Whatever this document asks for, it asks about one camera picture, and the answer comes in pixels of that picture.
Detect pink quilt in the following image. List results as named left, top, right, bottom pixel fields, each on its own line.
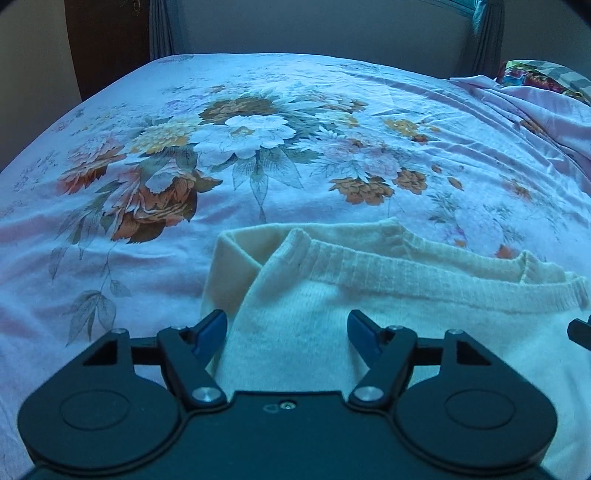
left=450, top=76, right=591, bottom=162

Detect grey curtain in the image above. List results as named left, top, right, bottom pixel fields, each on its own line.
left=148, top=0, right=175, bottom=61
left=470, top=0, right=506, bottom=79

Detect cream knit sweater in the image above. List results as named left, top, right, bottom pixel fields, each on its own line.
left=201, top=218, right=591, bottom=462

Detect striped floral pillow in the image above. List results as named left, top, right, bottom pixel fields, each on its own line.
left=496, top=59, right=591, bottom=106

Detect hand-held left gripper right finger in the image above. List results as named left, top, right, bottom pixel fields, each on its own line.
left=346, top=309, right=495, bottom=411

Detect floral bed sheet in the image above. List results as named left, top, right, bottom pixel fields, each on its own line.
left=0, top=53, right=591, bottom=480

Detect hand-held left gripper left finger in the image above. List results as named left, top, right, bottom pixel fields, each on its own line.
left=81, top=309, right=229, bottom=411

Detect dark wooden door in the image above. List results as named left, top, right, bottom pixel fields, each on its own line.
left=65, top=0, right=155, bottom=100

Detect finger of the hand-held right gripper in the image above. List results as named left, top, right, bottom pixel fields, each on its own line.
left=567, top=316, right=591, bottom=341

